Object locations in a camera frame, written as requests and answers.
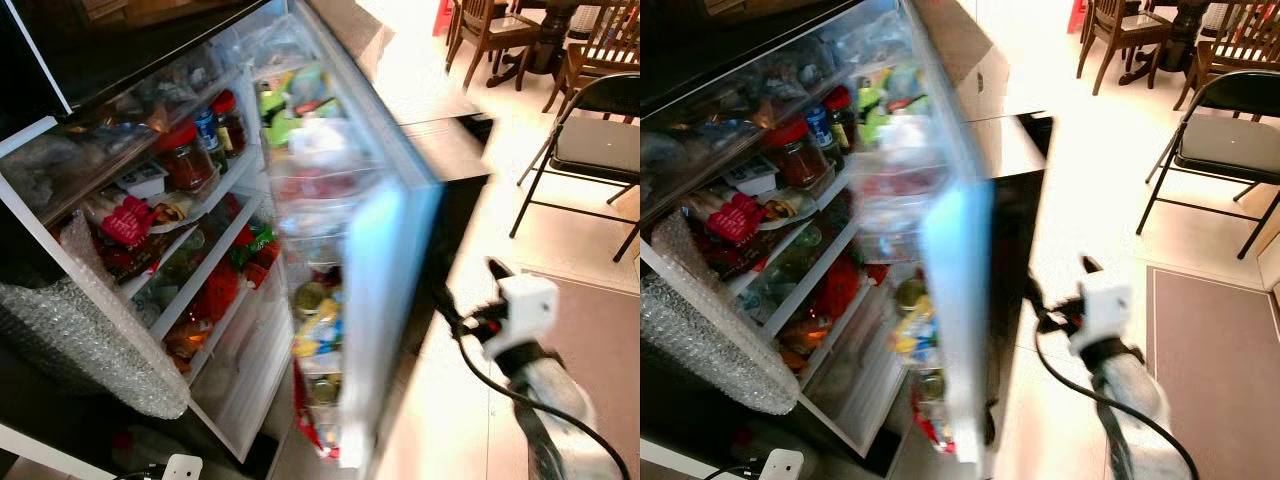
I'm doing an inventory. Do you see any black fridge door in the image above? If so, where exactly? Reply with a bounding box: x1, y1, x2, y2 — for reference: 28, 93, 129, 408
254, 0, 447, 479
854, 0, 997, 468

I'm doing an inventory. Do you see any white fridge drawer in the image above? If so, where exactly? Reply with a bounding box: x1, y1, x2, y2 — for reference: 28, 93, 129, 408
799, 299, 902, 458
189, 289, 294, 464

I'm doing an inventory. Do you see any black fridge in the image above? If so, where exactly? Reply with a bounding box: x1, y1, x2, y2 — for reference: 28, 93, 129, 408
640, 0, 916, 477
0, 0, 301, 473

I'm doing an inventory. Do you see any yellow snack packet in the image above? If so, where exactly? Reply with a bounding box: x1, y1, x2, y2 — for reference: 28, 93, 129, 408
893, 295, 942, 358
292, 290, 347, 358

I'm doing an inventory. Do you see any plain brown floor mat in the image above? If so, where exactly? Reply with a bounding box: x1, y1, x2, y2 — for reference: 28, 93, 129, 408
1144, 264, 1280, 480
520, 274, 641, 480

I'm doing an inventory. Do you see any red plastic bag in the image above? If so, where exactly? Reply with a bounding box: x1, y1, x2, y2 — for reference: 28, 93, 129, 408
195, 259, 242, 322
815, 254, 862, 317

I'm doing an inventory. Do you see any clear bubble wrap sheet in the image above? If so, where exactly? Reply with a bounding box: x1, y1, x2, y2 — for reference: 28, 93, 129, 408
640, 209, 802, 417
0, 214, 192, 421

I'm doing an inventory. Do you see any dark wooden dining chair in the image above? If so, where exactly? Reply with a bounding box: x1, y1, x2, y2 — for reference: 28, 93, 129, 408
1172, 0, 1280, 112
445, 0, 542, 92
1075, 0, 1167, 97
543, 0, 641, 114

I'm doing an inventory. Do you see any red food package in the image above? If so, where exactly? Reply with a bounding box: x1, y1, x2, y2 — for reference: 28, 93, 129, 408
97, 194, 157, 247
704, 192, 767, 245

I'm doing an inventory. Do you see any dark sauce jar red lid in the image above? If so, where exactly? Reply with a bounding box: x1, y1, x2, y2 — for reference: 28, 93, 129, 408
822, 84, 860, 152
210, 89, 249, 157

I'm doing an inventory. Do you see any white plastic tub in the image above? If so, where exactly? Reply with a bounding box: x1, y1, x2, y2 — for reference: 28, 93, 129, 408
722, 155, 782, 197
118, 160, 170, 200

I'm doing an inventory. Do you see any blue can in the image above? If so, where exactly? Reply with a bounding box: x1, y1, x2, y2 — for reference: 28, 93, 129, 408
193, 107, 227, 167
805, 104, 837, 162

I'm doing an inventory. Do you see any large red lid glass jar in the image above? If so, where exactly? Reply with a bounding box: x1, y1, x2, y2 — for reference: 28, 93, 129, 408
154, 119, 217, 194
764, 117, 832, 192

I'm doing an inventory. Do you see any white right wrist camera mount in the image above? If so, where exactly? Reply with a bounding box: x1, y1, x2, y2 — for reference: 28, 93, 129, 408
480, 274, 560, 362
1067, 282, 1134, 357

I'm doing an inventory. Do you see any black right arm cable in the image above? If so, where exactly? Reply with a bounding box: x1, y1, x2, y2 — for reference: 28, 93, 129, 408
440, 298, 633, 480
1030, 298, 1202, 480

